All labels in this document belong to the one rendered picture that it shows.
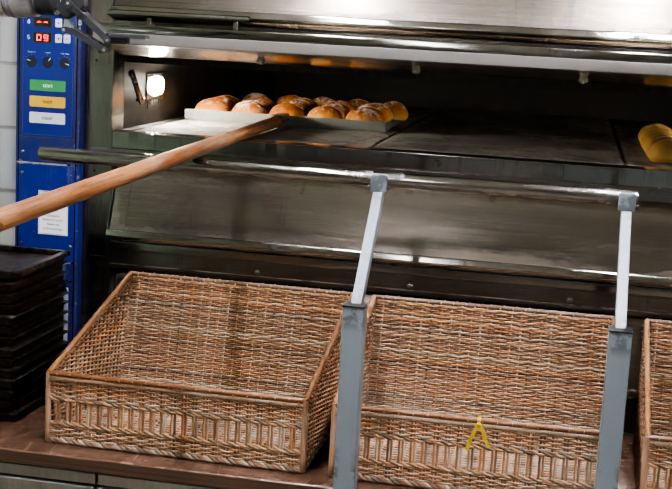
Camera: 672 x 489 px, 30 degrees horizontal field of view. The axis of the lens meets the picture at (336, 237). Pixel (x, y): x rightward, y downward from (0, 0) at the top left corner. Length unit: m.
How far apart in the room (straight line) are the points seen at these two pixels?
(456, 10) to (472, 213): 0.46
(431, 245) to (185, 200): 0.59
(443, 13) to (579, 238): 0.58
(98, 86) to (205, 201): 0.37
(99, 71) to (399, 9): 0.73
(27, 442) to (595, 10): 1.51
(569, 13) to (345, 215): 0.67
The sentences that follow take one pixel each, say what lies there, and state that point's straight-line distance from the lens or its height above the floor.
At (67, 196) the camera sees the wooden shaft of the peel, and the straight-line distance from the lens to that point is 1.87.
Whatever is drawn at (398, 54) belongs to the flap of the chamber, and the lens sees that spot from 2.69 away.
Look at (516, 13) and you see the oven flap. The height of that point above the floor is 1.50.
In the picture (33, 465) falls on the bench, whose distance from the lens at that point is 2.65.
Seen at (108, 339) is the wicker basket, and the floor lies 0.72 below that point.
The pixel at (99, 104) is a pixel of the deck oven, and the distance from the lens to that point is 3.03.
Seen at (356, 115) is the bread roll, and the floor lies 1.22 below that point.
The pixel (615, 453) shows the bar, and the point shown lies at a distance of 2.33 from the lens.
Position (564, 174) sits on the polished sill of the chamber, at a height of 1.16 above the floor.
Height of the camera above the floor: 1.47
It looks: 10 degrees down
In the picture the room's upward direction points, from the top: 3 degrees clockwise
